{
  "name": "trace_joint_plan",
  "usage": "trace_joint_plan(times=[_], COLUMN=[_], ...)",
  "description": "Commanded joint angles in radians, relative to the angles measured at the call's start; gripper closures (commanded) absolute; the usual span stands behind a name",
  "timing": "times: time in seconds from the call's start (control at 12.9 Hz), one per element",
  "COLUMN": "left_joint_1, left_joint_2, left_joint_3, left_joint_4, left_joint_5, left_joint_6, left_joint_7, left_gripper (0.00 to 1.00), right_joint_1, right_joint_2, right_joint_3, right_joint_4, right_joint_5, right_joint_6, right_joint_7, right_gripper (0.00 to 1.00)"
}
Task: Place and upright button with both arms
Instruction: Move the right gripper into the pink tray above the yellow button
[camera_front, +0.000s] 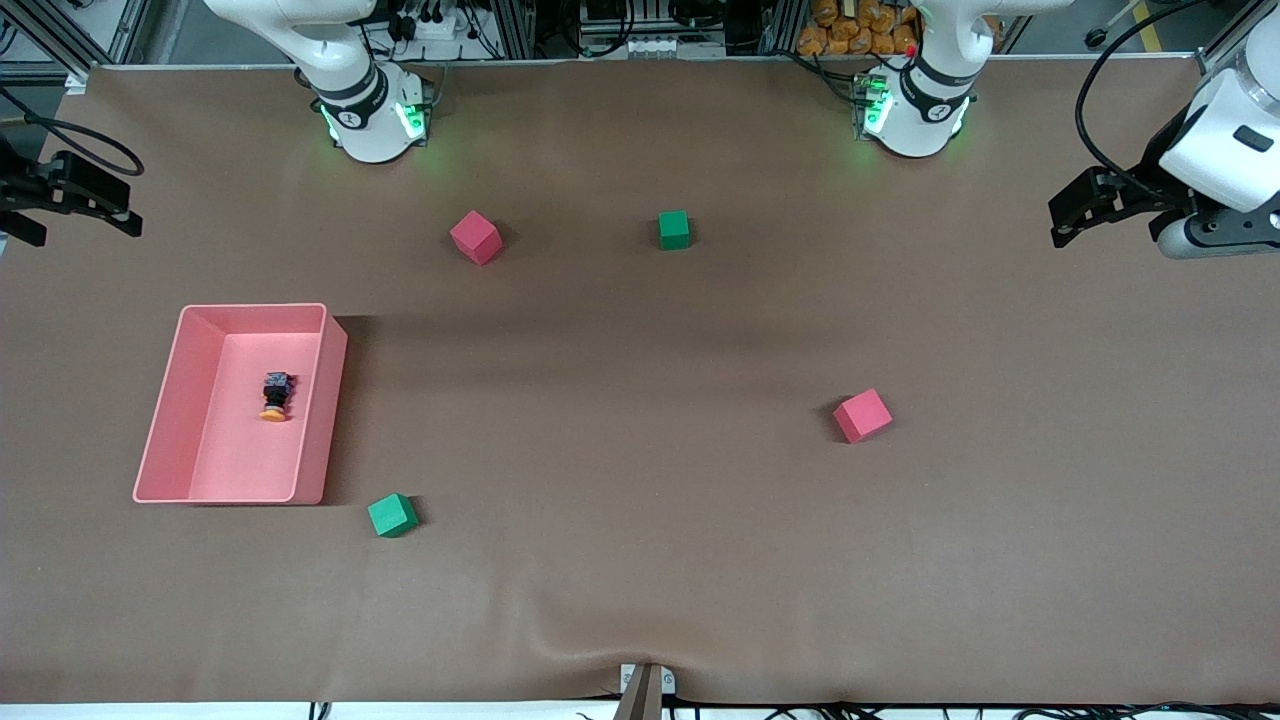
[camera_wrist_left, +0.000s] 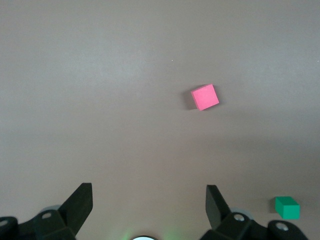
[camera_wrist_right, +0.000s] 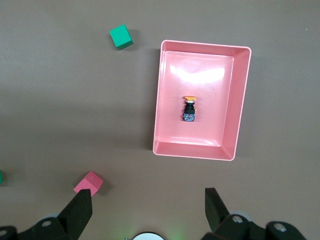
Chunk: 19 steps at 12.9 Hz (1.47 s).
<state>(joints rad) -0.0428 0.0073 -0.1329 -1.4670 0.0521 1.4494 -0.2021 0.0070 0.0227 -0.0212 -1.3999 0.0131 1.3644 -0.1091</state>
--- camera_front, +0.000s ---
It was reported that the red foam cube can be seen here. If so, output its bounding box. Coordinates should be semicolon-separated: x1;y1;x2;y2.
832;388;894;444
449;210;504;267

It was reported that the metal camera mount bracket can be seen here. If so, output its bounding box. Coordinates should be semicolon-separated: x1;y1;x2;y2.
612;663;677;720

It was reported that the brown table mat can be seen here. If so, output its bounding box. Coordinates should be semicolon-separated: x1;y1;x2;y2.
0;55;1280;707

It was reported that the aluminium frame profile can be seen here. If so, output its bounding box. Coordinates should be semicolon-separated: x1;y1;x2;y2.
0;0;151;86
490;0;541;61
1196;20;1266;79

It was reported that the pink plastic bin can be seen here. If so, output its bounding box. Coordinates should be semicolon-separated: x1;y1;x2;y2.
132;303;349;505

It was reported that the white power strip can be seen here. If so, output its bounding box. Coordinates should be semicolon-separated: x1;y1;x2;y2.
385;0;493;47

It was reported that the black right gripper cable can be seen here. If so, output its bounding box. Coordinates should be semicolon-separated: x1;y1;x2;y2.
0;85;147;179

